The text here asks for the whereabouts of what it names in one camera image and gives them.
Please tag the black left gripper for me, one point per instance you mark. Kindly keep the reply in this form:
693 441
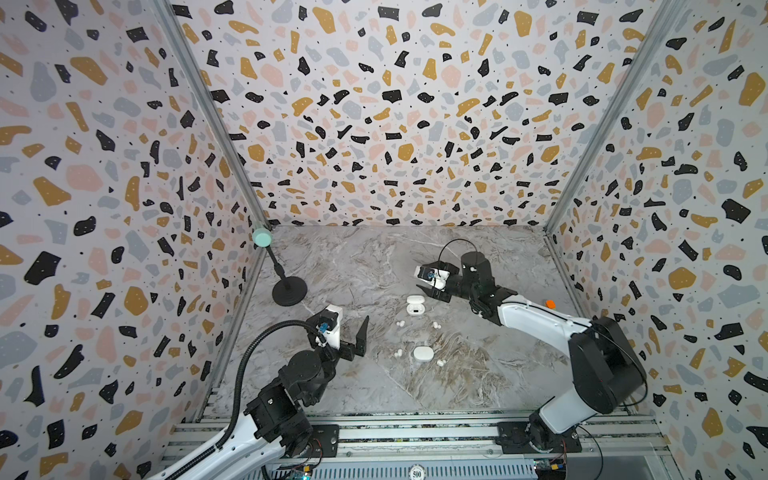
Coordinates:
350 349

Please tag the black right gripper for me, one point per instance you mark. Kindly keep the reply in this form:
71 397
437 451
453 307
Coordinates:
452 282

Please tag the white earbud charging case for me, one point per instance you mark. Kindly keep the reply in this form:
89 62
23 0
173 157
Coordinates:
415 305

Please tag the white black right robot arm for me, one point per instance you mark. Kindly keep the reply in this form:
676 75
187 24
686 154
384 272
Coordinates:
605 370

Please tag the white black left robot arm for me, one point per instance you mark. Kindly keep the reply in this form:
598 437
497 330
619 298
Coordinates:
273 425

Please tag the black stand with green ball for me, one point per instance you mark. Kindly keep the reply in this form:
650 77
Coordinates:
289 290

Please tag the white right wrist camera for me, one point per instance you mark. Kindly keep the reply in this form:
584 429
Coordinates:
434 277

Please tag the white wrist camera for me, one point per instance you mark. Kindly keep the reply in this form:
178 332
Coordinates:
330 325
434 277

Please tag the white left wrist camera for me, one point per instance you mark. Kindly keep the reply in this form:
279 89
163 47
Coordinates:
330 325

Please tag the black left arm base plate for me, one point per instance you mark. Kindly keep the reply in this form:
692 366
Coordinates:
311 441

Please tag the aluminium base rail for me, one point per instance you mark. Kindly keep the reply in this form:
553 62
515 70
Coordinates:
462 446

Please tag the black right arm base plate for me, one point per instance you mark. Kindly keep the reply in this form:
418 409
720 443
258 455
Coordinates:
516 437

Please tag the aluminium corner frame post left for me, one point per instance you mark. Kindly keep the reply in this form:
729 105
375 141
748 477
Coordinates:
173 31

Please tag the aluminium corner frame post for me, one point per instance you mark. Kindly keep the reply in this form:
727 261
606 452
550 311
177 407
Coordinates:
662 23
173 31

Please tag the aluminium corner frame post right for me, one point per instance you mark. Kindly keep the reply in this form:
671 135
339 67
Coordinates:
662 23

